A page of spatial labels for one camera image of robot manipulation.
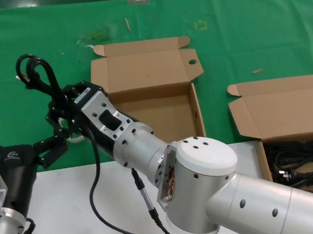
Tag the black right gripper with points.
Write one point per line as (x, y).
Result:
(104, 143)

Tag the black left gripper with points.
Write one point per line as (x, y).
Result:
(19, 172)

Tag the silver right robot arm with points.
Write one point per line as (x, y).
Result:
(204, 159)

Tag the cardboard box with round hole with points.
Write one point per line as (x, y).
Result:
(146, 68)

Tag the open brown cardboard box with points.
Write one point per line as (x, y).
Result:
(281, 106)

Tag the clear tape roll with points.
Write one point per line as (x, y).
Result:
(76, 140)

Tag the small white tape scrap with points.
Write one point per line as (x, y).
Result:
(90, 46)

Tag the green table cloth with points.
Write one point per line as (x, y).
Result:
(1, 40)

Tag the thin wooden stick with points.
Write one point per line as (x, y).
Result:
(127, 24)

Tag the small wooden chip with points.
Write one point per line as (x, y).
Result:
(258, 71)

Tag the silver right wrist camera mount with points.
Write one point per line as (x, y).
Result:
(100, 105)

